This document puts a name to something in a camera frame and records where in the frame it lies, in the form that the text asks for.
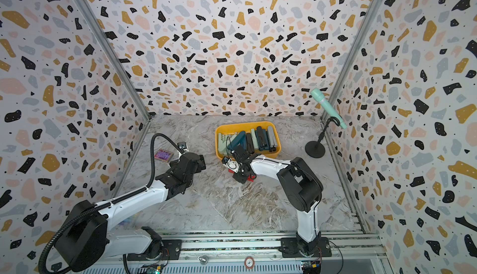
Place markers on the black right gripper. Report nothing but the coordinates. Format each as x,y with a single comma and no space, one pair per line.
236,176

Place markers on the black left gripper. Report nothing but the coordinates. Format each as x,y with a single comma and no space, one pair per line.
202,167

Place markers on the red pruning pliers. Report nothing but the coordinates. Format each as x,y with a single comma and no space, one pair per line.
251,178

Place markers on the grey pruning pliers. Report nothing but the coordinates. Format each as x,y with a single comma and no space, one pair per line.
271,136

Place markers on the mint V pruning pliers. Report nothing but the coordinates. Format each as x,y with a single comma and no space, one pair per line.
224,140

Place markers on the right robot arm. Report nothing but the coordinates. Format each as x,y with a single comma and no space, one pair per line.
301,186

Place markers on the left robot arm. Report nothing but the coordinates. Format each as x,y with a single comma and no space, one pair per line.
85,237

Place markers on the colourful card box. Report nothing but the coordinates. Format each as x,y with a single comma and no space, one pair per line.
163,155

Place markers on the yellow plastic storage box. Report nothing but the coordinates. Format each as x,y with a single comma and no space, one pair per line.
247,126

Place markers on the black microphone stand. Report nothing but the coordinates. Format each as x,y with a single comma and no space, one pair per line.
315,148

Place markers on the mint green microphone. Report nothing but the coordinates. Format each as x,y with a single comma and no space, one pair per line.
319,97

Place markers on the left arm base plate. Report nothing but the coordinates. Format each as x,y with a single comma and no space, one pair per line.
164,250

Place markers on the aluminium frame rail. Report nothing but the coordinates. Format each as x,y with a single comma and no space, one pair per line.
256,252

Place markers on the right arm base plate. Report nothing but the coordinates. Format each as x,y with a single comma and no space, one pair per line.
296,247

